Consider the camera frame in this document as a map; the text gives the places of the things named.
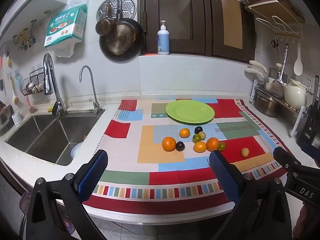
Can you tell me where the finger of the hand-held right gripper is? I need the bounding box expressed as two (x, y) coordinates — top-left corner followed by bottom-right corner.
(273, 146), (305, 172)

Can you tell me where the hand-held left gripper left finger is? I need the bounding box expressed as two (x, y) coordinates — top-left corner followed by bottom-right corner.
(26, 149), (109, 240)

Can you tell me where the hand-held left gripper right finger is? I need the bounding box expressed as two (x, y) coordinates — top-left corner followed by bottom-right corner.
(209, 150), (293, 240)

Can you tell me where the large orange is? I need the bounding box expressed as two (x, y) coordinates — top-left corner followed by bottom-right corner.
(206, 137), (220, 151)
(162, 136), (177, 152)

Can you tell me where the green plate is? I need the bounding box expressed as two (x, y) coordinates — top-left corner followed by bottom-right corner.
(165, 100), (215, 125)

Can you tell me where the pale blue bowl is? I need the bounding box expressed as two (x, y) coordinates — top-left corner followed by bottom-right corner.
(71, 142), (84, 159)

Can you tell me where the white metal dish rack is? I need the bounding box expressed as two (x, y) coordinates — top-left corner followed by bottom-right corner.
(250, 79), (308, 138)

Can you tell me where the black knife block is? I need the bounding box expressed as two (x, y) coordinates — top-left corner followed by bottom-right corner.
(296, 76), (320, 152)

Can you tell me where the large steel pot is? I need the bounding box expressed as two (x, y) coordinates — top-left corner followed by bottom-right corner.
(255, 90), (282, 118)

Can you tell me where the stainless steel sink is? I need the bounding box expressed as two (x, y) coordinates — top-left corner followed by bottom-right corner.
(4, 110), (105, 167)

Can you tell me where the cream ceramic jug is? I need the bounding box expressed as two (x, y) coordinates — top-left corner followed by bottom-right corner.
(284, 78), (312, 110)

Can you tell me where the colourful patchwork tablecloth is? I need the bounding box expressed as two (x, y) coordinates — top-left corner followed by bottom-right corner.
(82, 99), (292, 215)

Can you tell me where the metal spatula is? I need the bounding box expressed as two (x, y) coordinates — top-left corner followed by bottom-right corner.
(269, 44), (289, 98)

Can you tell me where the thin gooseneck faucet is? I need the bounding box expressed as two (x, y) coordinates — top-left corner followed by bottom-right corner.
(79, 65), (102, 115)

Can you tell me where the lidded steel pot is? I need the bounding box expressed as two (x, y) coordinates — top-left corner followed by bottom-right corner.
(269, 63), (288, 80)

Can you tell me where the white rice paddle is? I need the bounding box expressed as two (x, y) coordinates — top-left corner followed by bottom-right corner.
(293, 42), (303, 76)

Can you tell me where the white cup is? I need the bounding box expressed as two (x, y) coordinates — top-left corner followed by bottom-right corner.
(11, 112), (23, 125)

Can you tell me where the yellow dish brush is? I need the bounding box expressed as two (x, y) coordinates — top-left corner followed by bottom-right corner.
(10, 77), (19, 105)

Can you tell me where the tall chrome faucet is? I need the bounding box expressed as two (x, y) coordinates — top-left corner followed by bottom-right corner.
(42, 53), (67, 117)

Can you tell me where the white paper towel sheet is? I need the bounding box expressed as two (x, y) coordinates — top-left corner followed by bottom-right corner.
(54, 42), (77, 58)

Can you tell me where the black frying pan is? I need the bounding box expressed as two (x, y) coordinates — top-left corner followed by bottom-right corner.
(99, 0), (144, 62)

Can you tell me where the wooden cutting board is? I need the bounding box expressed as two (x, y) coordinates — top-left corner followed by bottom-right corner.
(245, 0), (305, 24)

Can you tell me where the small brass pot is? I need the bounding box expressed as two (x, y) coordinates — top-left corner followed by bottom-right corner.
(95, 4), (117, 36)

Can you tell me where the green paper towel package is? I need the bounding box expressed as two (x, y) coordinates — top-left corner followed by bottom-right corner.
(44, 4), (88, 48)

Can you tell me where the white blue pump bottle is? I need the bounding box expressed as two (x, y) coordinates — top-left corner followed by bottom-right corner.
(157, 20), (170, 55)

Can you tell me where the round metal steamer rack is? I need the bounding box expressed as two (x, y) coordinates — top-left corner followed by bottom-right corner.
(96, 0), (137, 23)

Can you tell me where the cream-handled saucepan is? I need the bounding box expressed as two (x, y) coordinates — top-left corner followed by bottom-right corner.
(244, 67), (275, 90)

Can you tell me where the black wire basket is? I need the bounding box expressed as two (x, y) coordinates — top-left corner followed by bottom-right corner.
(21, 68), (46, 96)

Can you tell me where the white wire rack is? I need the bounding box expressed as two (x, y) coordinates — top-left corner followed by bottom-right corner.
(255, 16), (300, 34)

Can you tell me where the metal wall hook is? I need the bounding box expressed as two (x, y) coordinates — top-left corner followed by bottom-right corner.
(27, 19), (37, 47)
(12, 28), (29, 51)

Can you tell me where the dark wooden window frame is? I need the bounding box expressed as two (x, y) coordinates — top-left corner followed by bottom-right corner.
(137, 0), (255, 64)

